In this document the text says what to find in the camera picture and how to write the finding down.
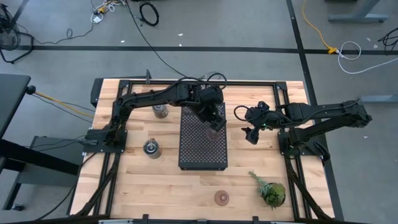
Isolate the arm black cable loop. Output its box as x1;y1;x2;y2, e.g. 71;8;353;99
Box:
233;105;250;123
205;72;228;91

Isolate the long black floor cable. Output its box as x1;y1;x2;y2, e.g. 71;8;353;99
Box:
124;0;189;79

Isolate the black perforated metal shelf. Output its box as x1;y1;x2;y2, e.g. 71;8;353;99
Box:
178;102;229;171

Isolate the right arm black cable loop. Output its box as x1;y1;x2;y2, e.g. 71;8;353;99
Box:
233;105;250;123

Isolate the black floor fan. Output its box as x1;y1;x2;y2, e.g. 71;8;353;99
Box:
0;3;35;65

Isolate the white cable bundle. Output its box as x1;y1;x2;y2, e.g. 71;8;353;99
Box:
90;0;127;24

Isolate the grey cable loop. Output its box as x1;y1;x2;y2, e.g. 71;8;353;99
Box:
201;71;220;81

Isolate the black cable bundle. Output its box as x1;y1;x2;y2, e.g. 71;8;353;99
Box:
377;27;398;53

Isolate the black aluminium table frame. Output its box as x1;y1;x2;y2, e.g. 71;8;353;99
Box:
70;77;336;224

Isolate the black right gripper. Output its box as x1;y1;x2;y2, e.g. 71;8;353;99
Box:
241;107;274;145

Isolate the silver candle tin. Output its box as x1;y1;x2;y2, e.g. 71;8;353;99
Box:
142;138;162;160
152;104;170;119

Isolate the white floor cable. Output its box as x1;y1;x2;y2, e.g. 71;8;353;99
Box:
337;40;398;75

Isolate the yellow cable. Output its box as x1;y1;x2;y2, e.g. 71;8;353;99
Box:
301;0;339;55
33;90;95;119

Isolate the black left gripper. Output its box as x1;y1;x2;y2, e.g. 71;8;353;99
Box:
195;83;228;132

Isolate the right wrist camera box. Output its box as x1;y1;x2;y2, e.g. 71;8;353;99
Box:
256;100;271;112

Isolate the coiled black cable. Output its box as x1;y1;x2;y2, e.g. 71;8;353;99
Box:
138;1;160;27

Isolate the black desk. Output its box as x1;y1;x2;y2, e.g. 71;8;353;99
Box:
0;73;81;212

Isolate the potted succulent plant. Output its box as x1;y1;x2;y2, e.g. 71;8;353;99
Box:
248;170;287;211

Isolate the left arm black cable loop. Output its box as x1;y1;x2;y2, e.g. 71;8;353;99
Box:
205;72;228;91

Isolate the thin black floor cable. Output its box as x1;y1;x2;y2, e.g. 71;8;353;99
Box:
32;21;96;46

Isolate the dark grey desk base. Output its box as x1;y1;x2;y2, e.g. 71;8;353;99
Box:
18;136;85;187

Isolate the workbench with grey legs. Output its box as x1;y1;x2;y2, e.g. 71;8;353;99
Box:
328;0;398;105

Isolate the black power cable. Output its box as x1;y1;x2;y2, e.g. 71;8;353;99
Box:
24;133;99;153

